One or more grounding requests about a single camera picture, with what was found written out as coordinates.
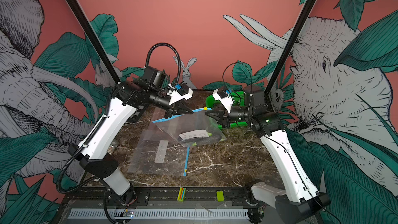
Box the clear zip bag blue zipper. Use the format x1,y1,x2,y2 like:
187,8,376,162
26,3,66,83
153,107,226,141

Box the dark purple eggplant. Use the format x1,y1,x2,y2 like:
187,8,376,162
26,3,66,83
177,132,227,147

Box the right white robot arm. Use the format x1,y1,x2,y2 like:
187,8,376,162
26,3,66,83
206,85,331,224

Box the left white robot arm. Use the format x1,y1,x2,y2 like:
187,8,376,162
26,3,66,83
69,66,193,198

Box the green plastic basket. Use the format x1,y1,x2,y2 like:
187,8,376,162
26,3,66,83
205,89,248,129

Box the striped colour block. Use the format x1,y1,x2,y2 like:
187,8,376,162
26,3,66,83
177,187,186,202

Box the green small block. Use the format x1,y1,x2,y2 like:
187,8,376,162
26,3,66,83
216,190,224,202

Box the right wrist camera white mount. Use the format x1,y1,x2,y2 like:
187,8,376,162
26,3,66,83
212,86,233,113

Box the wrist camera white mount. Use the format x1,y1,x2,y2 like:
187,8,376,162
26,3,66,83
167,83,193,105
212,86,233,113

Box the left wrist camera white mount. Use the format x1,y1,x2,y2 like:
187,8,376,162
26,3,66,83
167,83,193,105

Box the left black corrugated cable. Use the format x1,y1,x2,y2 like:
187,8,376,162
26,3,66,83
55,42,182,194

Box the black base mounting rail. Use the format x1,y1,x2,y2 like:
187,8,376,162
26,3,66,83
62,187,258,207

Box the left black frame post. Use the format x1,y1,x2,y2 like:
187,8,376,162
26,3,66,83
66,0,121,84

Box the black frame post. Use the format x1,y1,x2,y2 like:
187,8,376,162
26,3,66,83
66,0,121,84
265,0,317,95

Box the right black frame post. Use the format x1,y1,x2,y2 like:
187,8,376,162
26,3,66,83
265,0,317,95

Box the white perforated rail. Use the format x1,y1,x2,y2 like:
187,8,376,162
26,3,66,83
67,208,249,220

